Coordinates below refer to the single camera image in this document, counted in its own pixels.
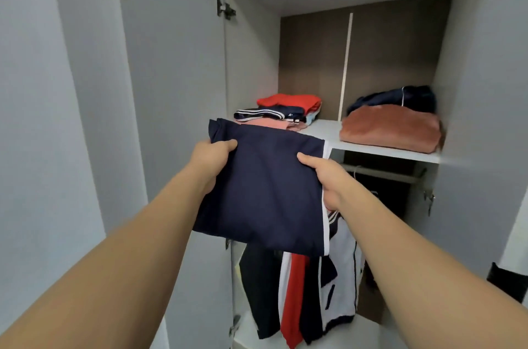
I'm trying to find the person's right hand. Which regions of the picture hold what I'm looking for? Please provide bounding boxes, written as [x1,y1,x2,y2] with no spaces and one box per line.
[297,152,354,214]

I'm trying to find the person's left hand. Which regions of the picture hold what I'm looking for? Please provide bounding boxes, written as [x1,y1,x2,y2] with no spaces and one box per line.
[188,138,239,193]

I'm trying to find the matte navy track pants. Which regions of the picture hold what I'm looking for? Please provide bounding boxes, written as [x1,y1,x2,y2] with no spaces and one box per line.
[192,117,333,257]

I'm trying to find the pink pajama shirt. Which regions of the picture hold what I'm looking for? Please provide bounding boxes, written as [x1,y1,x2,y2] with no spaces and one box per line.
[235,117,308,131]

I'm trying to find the brown velvet garment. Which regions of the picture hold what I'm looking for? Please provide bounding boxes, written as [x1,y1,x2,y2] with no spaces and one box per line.
[339,104,447,154]

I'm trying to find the shiny navy track pants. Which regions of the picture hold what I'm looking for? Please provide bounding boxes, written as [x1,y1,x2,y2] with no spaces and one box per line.
[233,105,308,123]

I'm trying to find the red garment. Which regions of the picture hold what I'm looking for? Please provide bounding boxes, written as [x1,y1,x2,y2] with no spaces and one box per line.
[256,94,323,114]

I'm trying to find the navy and white jacket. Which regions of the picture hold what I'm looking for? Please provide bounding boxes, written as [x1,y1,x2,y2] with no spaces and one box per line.
[299,212,366,344]

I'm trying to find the navy velvet pyjama top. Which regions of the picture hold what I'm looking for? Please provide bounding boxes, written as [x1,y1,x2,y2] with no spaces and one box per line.
[345,85,437,116]

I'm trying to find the white jacket with red stripes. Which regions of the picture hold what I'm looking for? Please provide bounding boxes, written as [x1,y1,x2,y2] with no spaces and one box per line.
[276,252,294,321]

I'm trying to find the white wardrobe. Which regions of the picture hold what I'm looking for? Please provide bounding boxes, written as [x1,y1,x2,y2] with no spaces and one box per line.
[113,0,528,349]

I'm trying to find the red and white jacket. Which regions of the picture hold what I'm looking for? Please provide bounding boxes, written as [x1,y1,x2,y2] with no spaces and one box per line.
[280,252,310,349]

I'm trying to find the person's left forearm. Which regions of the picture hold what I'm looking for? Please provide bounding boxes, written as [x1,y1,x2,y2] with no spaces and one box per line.
[0,167,211,349]

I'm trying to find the person's right forearm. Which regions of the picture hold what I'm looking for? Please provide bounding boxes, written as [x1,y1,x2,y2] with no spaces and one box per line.
[334,179,528,349]

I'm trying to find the metal hanging rod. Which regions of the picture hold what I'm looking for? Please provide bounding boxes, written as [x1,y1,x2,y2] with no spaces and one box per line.
[342,165,426,184]

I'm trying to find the black door edge handle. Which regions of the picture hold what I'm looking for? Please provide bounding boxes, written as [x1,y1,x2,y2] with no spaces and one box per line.
[487,262,528,304]

